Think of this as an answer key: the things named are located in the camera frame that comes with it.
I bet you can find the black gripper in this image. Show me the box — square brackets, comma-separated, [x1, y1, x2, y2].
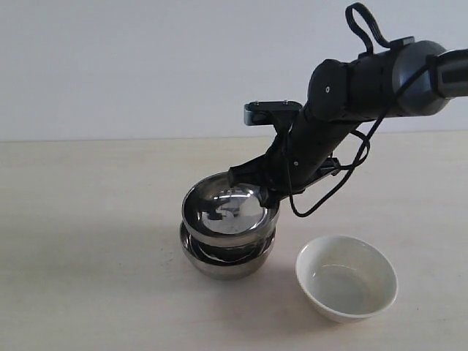
[227, 135, 340, 208]

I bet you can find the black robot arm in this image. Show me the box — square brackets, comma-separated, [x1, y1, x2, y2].
[227, 40, 467, 207]

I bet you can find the smooth steel bowl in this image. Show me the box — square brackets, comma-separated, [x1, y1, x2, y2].
[179, 223, 276, 280]

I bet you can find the white ceramic bowl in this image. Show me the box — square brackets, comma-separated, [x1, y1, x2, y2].
[295, 235, 399, 323]

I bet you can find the ribbed steel bowl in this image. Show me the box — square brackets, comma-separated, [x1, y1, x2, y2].
[181, 172, 279, 248]

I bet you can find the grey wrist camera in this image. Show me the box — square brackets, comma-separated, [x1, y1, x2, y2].
[244, 100, 303, 127]

